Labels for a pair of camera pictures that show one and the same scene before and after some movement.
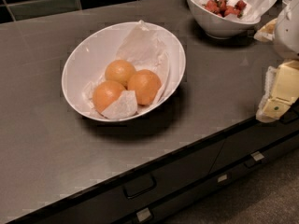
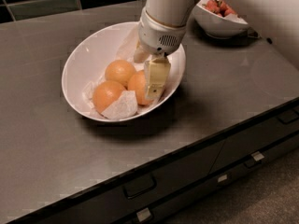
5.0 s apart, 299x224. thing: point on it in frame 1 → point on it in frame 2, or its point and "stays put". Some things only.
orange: x=120 y=71 stays put
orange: x=146 y=85 stays put
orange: x=106 y=93 stays put
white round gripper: x=289 y=32 → x=155 y=37
